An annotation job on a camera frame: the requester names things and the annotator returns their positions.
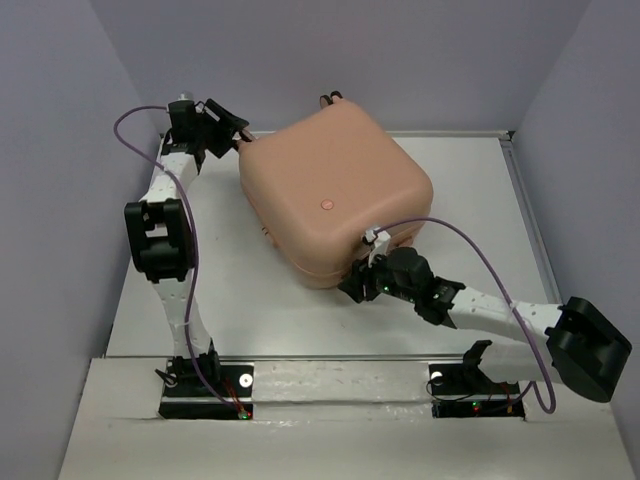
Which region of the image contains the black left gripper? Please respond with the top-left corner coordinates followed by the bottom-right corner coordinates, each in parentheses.
top-left (193, 99), bottom-right (247, 158)

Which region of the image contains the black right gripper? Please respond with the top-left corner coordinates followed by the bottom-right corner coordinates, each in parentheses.
top-left (337, 245), bottom-right (418, 304)

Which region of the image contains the pink hard-shell suitcase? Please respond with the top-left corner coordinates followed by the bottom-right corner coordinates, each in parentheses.
top-left (238, 91), bottom-right (434, 289)

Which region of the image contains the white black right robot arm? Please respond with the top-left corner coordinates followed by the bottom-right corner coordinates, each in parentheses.
top-left (338, 247), bottom-right (632, 403)

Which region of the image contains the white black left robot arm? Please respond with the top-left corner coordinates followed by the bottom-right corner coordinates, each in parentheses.
top-left (124, 94), bottom-right (252, 396)

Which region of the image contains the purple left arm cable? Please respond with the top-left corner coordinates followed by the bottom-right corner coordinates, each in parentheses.
top-left (112, 104), bottom-right (244, 414)

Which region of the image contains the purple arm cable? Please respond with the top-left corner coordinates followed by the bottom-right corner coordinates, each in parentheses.
top-left (112, 104), bottom-right (244, 414)
top-left (374, 217), bottom-right (557, 415)

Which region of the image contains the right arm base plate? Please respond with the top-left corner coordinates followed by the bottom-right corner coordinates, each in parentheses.
top-left (425, 363), bottom-right (526, 419)

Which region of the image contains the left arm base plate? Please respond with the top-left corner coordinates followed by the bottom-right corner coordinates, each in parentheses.
top-left (155, 362), bottom-right (255, 421)

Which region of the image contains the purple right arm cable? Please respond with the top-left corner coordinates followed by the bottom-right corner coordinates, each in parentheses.
top-left (374, 217), bottom-right (557, 415)

